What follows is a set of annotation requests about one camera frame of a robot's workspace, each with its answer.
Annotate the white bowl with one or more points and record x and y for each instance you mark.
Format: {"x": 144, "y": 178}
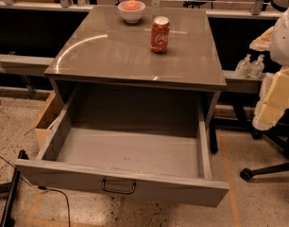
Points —
{"x": 131, "y": 16}

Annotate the red apple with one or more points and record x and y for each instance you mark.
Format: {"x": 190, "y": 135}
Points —
{"x": 132, "y": 5}

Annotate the grey drawer cabinet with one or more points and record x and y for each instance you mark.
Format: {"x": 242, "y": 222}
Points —
{"x": 109, "y": 51}

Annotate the black stand leg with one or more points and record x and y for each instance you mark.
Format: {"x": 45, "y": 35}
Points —
{"x": 9, "y": 188}

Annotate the red soda can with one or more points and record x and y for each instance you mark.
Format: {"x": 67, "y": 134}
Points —
{"x": 159, "y": 34}

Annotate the cardboard box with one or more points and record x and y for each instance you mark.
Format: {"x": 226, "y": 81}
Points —
{"x": 45, "y": 119}

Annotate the black top drawer handle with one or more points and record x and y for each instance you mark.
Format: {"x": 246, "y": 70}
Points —
{"x": 118, "y": 188}

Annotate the grey top drawer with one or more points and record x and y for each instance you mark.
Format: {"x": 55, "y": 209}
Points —
{"x": 153, "y": 137}

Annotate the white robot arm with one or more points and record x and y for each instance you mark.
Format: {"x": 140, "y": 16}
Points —
{"x": 274, "y": 92}

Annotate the right clear sanitizer bottle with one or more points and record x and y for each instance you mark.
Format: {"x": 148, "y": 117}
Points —
{"x": 256, "y": 68}

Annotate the left clear sanitizer bottle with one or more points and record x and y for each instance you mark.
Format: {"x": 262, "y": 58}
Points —
{"x": 242, "y": 67}

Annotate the clear sanitizer bottle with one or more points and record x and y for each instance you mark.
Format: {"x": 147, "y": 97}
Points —
{"x": 256, "y": 68}
{"x": 242, "y": 67}

